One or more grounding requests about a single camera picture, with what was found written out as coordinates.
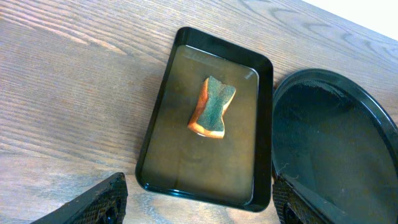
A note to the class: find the orange green sponge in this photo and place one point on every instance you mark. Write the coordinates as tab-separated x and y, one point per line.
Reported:
213	101

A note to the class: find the round black tray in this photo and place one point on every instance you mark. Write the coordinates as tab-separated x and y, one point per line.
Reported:
337	146

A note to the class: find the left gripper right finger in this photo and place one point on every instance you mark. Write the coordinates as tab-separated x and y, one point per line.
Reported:
291	207

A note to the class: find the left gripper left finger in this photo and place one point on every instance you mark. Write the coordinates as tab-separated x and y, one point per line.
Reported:
104	203

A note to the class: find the black rectangular tray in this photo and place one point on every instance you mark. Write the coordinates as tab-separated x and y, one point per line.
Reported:
235	170

